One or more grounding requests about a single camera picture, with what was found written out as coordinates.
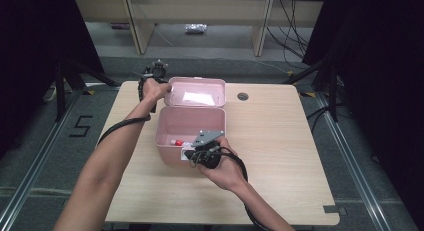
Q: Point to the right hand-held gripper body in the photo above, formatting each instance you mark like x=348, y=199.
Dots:
x=208, y=152

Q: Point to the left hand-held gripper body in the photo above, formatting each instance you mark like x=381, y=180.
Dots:
x=156, y=71

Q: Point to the red and white ointment tube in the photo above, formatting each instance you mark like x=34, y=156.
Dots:
x=177, y=143

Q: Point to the pink plastic storage box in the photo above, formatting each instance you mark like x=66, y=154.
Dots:
x=191, y=124

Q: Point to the person's left hand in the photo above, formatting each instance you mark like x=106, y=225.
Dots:
x=155, y=91

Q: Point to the person's right hand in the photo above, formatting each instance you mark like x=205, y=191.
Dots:
x=226, y=174

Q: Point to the silver foil packet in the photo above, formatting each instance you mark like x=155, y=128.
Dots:
x=196, y=28

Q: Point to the yellow black hazard tape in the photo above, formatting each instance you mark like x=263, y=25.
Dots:
x=88, y=92
x=307, y=94

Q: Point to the black metal stand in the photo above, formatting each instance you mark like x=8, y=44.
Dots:
x=332, y=91
x=60, y=91

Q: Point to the black curtain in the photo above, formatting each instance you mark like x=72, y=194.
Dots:
x=30, y=57
x=383, y=74

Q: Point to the metal floor rail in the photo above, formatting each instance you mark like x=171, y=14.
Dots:
x=353, y=164
x=36, y=164

